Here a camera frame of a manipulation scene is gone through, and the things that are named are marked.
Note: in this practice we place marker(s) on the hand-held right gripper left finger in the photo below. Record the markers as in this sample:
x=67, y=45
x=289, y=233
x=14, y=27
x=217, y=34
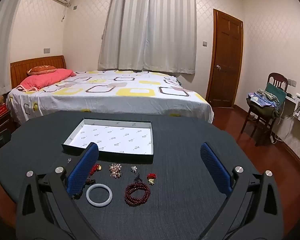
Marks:
x=82, y=170

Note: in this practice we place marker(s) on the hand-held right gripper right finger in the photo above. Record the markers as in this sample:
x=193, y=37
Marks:
x=215, y=167

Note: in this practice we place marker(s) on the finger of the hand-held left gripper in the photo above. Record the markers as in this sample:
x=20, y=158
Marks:
x=1, y=138

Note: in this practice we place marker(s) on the red and gold charm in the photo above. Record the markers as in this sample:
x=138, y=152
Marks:
x=97, y=168
x=151, y=178

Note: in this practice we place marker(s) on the white jade bangle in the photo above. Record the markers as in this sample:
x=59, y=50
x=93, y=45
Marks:
x=88, y=195

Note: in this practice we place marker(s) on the pearl flower brooch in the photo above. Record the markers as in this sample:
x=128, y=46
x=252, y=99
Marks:
x=115, y=170

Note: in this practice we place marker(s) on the dark green jewelry box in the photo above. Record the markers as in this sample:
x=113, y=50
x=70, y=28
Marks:
x=110, y=135

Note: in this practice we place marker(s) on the small crystal brooch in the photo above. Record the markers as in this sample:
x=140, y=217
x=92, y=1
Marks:
x=133, y=169

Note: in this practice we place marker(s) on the wooden nightstand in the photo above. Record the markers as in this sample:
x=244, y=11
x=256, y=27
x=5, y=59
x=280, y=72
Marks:
x=0, y=125

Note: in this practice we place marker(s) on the pink pillow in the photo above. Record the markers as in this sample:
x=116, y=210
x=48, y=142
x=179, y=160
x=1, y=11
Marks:
x=47, y=78

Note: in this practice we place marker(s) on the bed with patterned sheet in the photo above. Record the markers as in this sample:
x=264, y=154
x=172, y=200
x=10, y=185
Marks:
x=115, y=97

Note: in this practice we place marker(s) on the pile of clothes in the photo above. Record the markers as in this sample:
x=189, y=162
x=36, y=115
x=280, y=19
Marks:
x=261, y=102

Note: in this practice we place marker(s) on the orange cushion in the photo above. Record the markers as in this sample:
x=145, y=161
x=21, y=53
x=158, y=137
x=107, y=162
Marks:
x=41, y=69

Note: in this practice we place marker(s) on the wooden headboard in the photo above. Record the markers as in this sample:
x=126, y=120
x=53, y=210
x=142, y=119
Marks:
x=35, y=63

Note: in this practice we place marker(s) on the green cloth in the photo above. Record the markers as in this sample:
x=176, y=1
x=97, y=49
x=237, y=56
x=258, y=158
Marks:
x=276, y=92

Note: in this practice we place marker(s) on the white power strip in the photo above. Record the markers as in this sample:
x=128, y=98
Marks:
x=297, y=113

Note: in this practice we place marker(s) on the brown wooden door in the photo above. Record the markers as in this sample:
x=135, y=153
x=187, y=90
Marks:
x=226, y=60

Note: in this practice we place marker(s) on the dark wooden chair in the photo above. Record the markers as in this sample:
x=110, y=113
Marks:
x=277, y=78

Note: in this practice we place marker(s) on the white striped curtain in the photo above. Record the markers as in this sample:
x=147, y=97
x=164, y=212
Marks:
x=150, y=27

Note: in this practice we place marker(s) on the double wall outlet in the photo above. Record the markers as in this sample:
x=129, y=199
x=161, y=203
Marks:
x=292, y=82

